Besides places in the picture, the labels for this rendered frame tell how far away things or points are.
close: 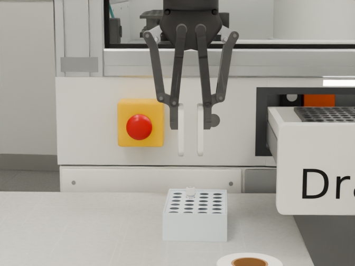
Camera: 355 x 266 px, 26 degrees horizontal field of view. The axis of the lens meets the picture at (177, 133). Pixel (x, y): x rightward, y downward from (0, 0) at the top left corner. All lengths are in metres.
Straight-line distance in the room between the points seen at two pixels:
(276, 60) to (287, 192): 0.36
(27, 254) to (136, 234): 0.15
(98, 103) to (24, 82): 3.44
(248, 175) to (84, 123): 0.28
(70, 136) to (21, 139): 3.48
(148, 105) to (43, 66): 3.45
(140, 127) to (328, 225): 0.36
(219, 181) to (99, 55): 0.28
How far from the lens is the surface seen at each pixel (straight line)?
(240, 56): 1.23
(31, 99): 4.68
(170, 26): 1.04
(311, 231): 1.30
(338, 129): 0.92
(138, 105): 1.20
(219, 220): 1.00
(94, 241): 1.02
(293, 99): 1.61
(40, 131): 4.70
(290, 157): 0.92
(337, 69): 1.25
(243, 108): 1.24
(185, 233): 1.01
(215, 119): 1.24
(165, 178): 1.26
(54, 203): 1.20
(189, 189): 1.08
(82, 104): 1.25
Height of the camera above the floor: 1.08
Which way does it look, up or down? 11 degrees down
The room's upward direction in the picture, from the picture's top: straight up
